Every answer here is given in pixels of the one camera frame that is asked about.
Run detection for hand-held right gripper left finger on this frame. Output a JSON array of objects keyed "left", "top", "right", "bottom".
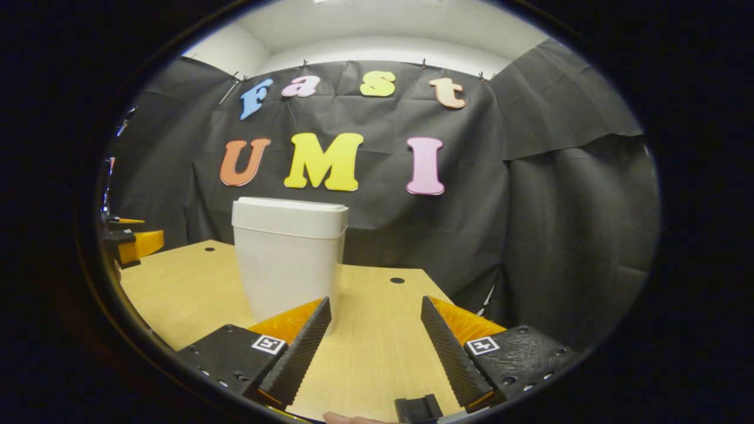
[{"left": 177, "top": 296, "right": 332, "bottom": 411}]

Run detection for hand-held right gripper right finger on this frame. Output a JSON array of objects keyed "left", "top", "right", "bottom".
[{"left": 421, "top": 296, "right": 581, "bottom": 413}]

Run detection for white desktop garbage bin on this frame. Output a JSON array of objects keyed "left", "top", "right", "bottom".
[{"left": 232, "top": 197, "right": 349, "bottom": 335}]

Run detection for wooden desktop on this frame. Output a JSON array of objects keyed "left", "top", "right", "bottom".
[{"left": 120, "top": 239, "right": 507, "bottom": 424}]

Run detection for black backdrop cloth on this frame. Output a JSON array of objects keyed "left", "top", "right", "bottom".
[{"left": 106, "top": 38, "right": 660, "bottom": 354}]

